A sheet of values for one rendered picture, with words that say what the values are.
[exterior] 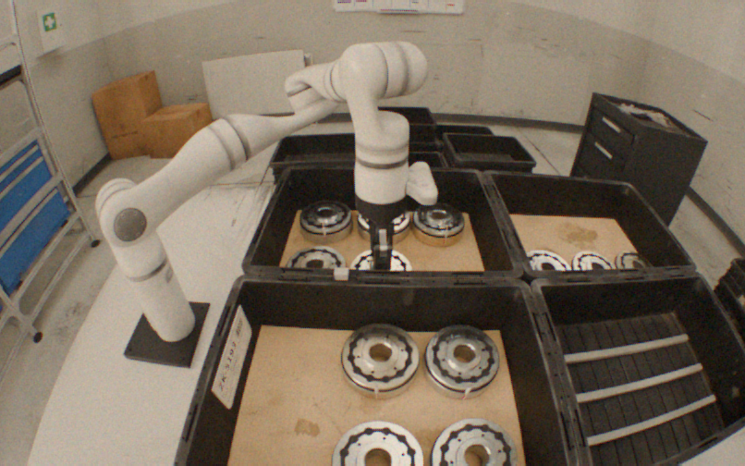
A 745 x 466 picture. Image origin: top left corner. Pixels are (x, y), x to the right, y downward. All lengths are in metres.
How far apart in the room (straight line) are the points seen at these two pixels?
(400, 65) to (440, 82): 3.07
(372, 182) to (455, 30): 3.01
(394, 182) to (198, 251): 0.62
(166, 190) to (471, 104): 3.30
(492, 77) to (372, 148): 3.21
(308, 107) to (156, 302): 0.46
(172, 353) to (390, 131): 0.57
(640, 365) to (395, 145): 0.52
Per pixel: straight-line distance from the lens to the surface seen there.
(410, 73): 0.40
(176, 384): 0.70
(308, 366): 0.49
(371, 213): 0.47
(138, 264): 0.62
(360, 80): 0.38
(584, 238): 0.80
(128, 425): 0.72
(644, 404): 0.60
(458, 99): 3.55
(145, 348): 0.76
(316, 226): 0.64
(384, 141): 0.42
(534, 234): 0.74
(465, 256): 0.64
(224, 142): 0.58
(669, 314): 0.77
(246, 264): 0.49
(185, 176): 0.56
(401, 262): 0.57
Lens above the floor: 1.26
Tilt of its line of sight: 40 degrees down
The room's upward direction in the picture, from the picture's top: straight up
